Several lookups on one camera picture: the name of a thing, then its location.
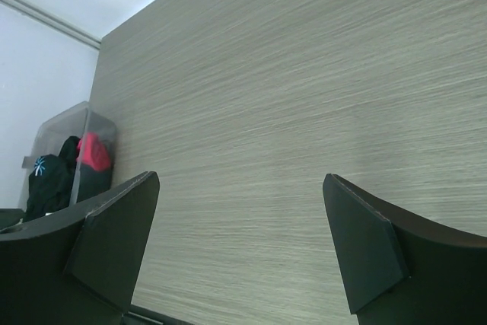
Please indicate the black t-shirt in bin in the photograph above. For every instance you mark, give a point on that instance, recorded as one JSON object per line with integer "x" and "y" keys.
{"x": 54, "y": 176}

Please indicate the magenta t-shirt in bin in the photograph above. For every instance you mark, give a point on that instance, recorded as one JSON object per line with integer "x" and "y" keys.
{"x": 93, "y": 153}

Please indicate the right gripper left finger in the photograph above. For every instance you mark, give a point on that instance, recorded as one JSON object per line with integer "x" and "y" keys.
{"x": 79, "y": 265}

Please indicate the clear plastic bin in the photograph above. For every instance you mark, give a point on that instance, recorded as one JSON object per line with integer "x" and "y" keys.
{"x": 75, "y": 121}

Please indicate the left aluminium corner post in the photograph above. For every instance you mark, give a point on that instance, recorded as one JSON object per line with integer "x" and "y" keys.
{"x": 42, "y": 16}

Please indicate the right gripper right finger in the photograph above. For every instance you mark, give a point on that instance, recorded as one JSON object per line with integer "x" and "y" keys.
{"x": 398, "y": 267}

